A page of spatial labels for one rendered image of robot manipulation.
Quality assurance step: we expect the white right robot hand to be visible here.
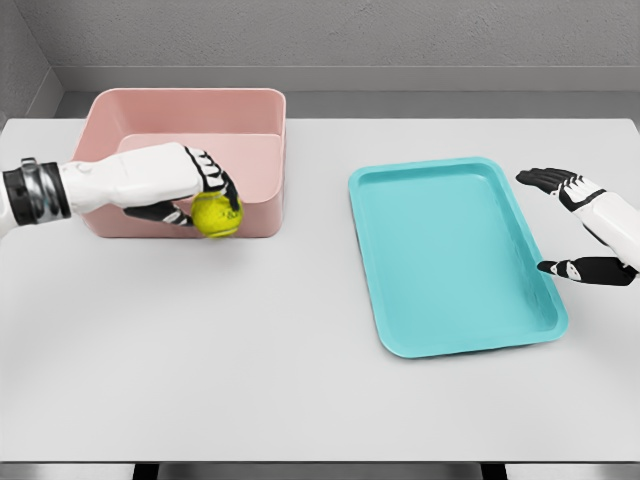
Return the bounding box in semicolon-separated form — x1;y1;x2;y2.
515;167;640;288

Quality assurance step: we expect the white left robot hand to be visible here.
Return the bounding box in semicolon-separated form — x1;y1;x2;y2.
102;142;240;228

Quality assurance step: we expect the yellow-green tennis ball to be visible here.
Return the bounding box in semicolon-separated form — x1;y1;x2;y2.
190;191;244;239

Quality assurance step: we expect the pink plastic basket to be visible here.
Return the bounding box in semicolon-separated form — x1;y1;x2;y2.
72;87;287;240

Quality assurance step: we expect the blue plastic tray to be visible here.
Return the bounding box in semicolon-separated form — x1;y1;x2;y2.
347;156;570;360

